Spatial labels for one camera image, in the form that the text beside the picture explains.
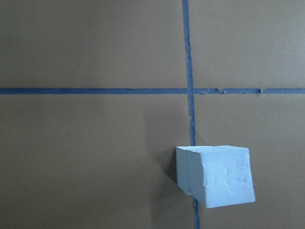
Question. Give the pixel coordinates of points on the light blue foam block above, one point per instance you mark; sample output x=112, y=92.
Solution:
x=215, y=175

